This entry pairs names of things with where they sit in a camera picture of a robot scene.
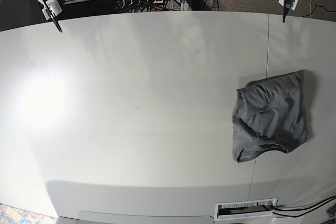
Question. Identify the grey T-shirt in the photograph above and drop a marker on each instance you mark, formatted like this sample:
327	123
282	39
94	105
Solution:
269	115

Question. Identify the black power strip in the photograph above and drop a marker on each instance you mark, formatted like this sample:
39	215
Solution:
143	3

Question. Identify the table cable grommet slot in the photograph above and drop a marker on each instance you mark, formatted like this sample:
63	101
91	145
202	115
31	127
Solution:
244	209

